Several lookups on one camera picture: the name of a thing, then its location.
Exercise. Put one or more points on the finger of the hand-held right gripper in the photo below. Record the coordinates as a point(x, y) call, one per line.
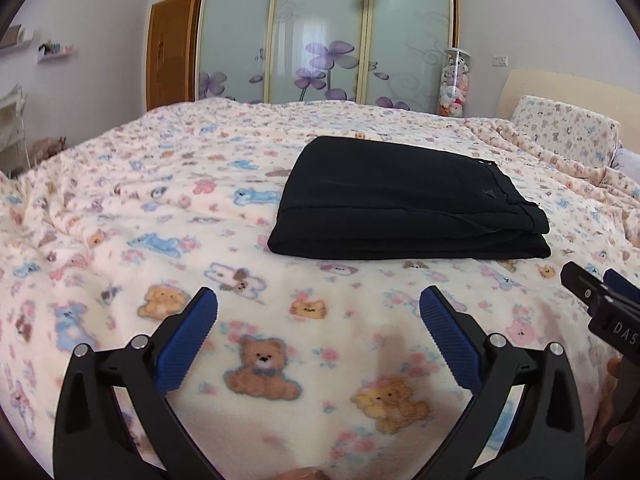
point(582, 285)
point(622, 286)

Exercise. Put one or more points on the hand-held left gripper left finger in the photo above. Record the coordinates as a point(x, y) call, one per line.
point(187, 340)

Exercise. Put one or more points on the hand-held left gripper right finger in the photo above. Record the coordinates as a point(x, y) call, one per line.
point(450, 340)

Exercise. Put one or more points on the black pants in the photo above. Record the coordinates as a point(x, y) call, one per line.
point(390, 200)

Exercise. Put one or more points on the person's right hand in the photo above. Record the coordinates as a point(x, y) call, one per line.
point(612, 380)

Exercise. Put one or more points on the lavender pillow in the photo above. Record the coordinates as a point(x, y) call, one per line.
point(629, 162)

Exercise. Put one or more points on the teddy bear printed blanket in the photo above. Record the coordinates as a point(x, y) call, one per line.
point(150, 185)

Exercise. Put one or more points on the teddy bear printed pillow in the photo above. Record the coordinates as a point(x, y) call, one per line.
point(565, 125)

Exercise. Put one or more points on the cream headboard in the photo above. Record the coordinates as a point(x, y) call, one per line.
point(550, 84)

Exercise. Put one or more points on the brown plush toy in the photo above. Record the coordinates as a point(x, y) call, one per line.
point(47, 149)

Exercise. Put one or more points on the clear tube of plush toys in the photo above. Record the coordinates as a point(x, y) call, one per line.
point(454, 85)

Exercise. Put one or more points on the white rack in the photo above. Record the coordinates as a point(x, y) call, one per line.
point(11, 125)

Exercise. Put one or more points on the wooden door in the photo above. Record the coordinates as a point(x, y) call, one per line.
point(170, 55)

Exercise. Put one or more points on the floral glass door wardrobe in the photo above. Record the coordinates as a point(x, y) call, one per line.
point(235, 35)

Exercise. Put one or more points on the white wall socket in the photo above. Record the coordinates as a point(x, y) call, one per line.
point(500, 61)

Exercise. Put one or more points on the white wall shelf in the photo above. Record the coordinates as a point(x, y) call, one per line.
point(15, 40)
point(55, 54)

